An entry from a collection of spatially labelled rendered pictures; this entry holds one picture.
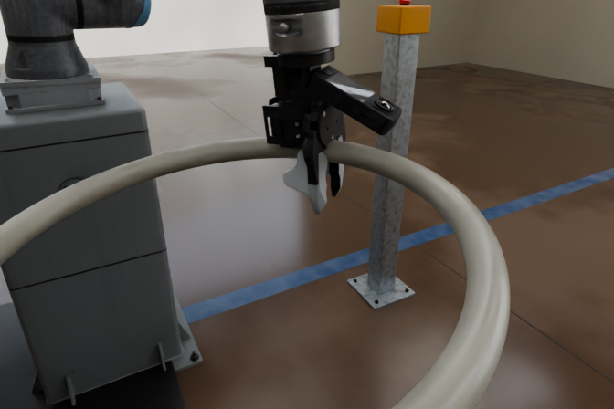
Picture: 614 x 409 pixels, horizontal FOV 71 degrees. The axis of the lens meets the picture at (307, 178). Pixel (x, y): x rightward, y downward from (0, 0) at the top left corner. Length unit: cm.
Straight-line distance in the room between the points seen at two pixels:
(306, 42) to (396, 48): 94
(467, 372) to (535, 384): 137
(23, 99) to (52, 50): 14
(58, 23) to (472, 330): 116
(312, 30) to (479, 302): 33
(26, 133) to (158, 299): 60
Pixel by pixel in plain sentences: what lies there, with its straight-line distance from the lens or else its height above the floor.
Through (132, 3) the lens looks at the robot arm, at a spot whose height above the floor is 109.
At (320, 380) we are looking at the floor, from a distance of 150.
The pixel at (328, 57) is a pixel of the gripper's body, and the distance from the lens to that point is 53.
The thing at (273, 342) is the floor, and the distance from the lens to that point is 161.
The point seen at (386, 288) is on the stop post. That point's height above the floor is 2.
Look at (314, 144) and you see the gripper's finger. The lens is 53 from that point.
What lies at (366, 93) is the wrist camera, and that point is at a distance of 54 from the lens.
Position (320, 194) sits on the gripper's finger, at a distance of 57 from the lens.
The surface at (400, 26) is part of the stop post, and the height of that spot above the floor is 103.
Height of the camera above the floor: 113
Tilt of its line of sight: 24 degrees down
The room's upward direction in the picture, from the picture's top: straight up
